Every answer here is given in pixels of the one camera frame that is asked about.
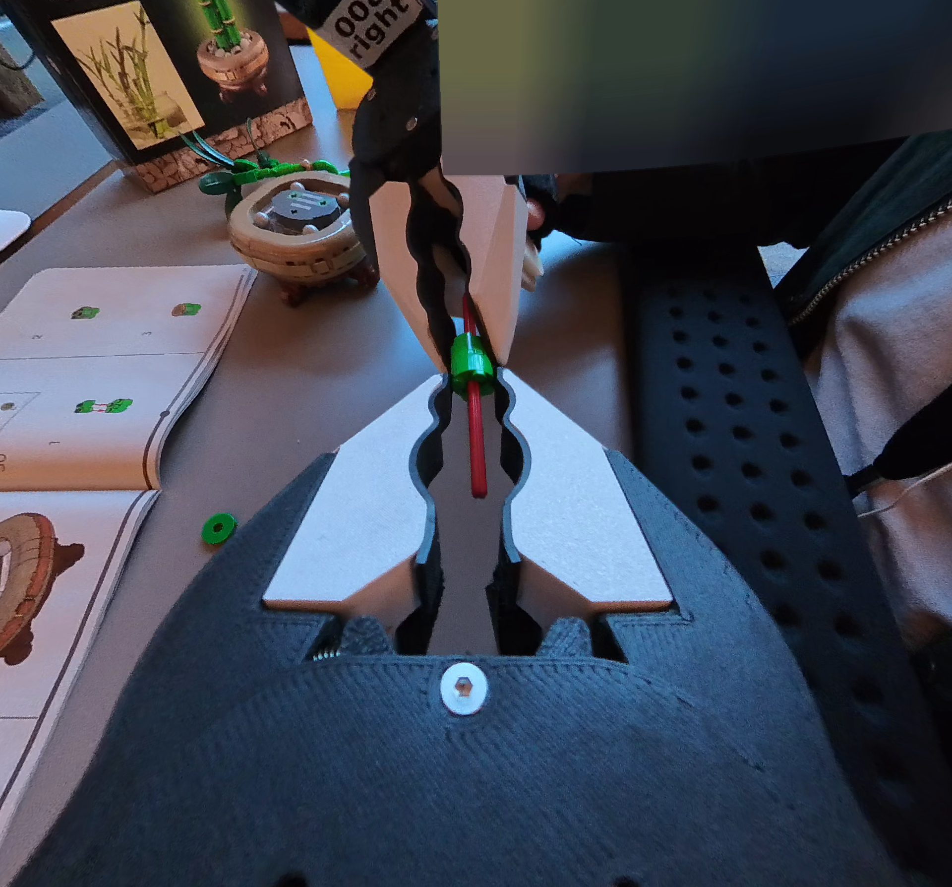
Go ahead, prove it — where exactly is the person's dark jacket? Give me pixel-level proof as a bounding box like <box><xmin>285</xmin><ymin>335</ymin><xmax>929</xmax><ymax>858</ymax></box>
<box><xmin>773</xmin><ymin>131</ymin><xmax>952</xmax><ymax>352</ymax></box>

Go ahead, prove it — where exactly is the open instruction booklet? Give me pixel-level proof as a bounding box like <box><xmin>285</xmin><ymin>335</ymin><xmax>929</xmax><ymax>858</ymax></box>
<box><xmin>0</xmin><ymin>265</ymin><xmax>257</xmax><ymax>828</ymax></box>

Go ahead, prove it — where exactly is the green bamboo brick stalk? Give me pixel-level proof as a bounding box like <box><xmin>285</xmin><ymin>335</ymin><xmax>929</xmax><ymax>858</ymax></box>
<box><xmin>197</xmin><ymin>121</ymin><xmax>351</xmax><ymax>196</ymax></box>

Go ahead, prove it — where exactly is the grey desk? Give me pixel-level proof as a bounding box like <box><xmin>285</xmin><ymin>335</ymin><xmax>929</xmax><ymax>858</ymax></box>
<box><xmin>0</xmin><ymin>46</ymin><xmax>633</xmax><ymax>828</ymax></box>

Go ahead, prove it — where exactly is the black shoulder strap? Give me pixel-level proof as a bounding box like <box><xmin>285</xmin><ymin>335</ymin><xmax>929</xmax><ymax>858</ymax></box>
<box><xmin>848</xmin><ymin>396</ymin><xmax>952</xmax><ymax>497</ymax></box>

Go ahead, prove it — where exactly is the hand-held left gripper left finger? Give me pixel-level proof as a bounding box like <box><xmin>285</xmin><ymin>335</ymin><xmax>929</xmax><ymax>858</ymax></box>
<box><xmin>264</xmin><ymin>372</ymin><xmax>453</xmax><ymax>656</ymax></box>

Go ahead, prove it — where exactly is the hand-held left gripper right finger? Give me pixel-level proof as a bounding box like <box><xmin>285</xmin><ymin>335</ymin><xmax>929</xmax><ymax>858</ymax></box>
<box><xmin>485</xmin><ymin>368</ymin><xmax>674</xmax><ymax>656</ymax></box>

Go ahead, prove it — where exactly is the black toy set box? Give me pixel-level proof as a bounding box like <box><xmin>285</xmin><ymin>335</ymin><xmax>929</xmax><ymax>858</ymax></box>
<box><xmin>0</xmin><ymin>0</ymin><xmax>313</xmax><ymax>194</ymax></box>

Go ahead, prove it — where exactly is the red axle rod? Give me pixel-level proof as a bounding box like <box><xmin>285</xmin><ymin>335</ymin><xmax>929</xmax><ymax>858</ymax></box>
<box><xmin>461</xmin><ymin>292</ymin><xmax>489</xmax><ymax>499</ymax></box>

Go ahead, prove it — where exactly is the wood block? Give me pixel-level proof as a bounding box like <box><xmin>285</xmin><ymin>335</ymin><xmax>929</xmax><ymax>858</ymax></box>
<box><xmin>0</xmin><ymin>42</ymin><xmax>44</xmax><ymax>120</ymax></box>

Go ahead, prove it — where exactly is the green round brick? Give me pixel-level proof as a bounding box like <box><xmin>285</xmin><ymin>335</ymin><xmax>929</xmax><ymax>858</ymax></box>
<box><xmin>450</xmin><ymin>332</ymin><xmax>498</xmax><ymax>397</ymax></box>

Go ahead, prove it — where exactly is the tan round pot model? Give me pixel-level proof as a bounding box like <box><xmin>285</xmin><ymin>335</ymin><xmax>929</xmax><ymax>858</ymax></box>
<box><xmin>227</xmin><ymin>171</ymin><xmax>380</xmax><ymax>306</ymax></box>

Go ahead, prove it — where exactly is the person's light shirt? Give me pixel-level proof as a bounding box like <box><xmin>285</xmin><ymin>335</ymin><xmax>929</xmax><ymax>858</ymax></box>
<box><xmin>803</xmin><ymin>210</ymin><xmax>952</xmax><ymax>650</ymax></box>

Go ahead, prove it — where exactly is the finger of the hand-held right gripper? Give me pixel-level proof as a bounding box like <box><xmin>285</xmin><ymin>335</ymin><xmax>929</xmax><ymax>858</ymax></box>
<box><xmin>456</xmin><ymin>174</ymin><xmax>531</xmax><ymax>367</ymax></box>
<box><xmin>369</xmin><ymin>171</ymin><xmax>475</xmax><ymax>372</ymax></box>

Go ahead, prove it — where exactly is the person's right forearm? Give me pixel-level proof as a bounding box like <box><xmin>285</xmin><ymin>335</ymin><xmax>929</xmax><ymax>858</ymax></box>
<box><xmin>554</xmin><ymin>150</ymin><xmax>901</xmax><ymax>248</ymax></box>

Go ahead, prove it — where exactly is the yellow storage bin stack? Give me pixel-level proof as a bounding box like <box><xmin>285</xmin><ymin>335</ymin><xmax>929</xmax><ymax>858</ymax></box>
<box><xmin>307</xmin><ymin>0</ymin><xmax>437</xmax><ymax>110</ymax></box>

